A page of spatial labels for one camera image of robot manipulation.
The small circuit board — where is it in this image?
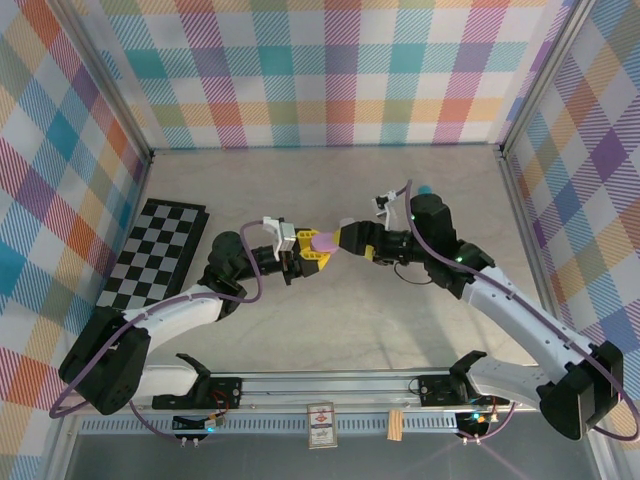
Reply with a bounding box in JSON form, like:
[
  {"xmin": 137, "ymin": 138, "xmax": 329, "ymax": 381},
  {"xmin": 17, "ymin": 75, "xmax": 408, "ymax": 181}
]
[
  {"xmin": 172, "ymin": 412, "xmax": 226, "ymax": 432},
  {"xmin": 457, "ymin": 409, "xmax": 501, "ymax": 432}
]

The playing card box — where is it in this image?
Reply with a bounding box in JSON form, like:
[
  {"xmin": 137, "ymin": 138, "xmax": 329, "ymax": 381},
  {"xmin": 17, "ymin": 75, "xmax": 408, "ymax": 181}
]
[{"xmin": 306, "ymin": 401, "xmax": 337, "ymax": 450}]

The aluminium corner post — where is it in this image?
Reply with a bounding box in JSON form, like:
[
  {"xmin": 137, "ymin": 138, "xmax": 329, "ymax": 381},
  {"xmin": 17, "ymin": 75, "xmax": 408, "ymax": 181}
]
[
  {"xmin": 497, "ymin": 0, "xmax": 601, "ymax": 161},
  {"xmin": 47, "ymin": 0, "xmax": 155, "ymax": 164}
]

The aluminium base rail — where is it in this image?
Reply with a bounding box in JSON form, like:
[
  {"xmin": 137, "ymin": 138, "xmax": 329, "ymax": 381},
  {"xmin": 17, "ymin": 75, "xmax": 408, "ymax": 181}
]
[{"xmin": 54, "ymin": 370, "xmax": 607, "ymax": 417}]

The black white checkerboard plate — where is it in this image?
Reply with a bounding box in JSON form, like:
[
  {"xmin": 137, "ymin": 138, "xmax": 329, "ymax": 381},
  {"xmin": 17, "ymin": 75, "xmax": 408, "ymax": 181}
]
[{"xmin": 94, "ymin": 198, "xmax": 212, "ymax": 311}]

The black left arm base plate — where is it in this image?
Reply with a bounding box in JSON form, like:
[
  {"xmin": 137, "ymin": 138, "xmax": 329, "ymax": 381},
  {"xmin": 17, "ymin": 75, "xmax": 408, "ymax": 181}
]
[{"xmin": 202, "ymin": 377, "xmax": 245, "ymax": 410}]

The perforated metal cable tray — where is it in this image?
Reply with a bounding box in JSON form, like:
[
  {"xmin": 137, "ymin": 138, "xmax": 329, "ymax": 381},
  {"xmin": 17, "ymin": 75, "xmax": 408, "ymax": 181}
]
[{"xmin": 79, "ymin": 413, "xmax": 464, "ymax": 435}]

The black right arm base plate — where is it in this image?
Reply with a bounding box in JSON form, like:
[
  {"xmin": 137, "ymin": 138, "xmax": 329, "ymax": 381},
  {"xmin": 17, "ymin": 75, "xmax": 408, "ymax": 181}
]
[{"xmin": 417, "ymin": 374, "xmax": 512, "ymax": 407}]

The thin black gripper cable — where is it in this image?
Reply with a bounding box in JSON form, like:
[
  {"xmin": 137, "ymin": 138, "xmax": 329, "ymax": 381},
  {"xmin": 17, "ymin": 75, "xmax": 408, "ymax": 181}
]
[{"xmin": 392, "ymin": 260, "xmax": 432, "ymax": 287}]

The purple earbud charging case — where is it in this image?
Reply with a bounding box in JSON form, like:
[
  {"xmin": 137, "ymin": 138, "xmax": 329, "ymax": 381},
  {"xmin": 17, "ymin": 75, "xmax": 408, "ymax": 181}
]
[{"xmin": 309, "ymin": 230, "xmax": 342, "ymax": 254}]

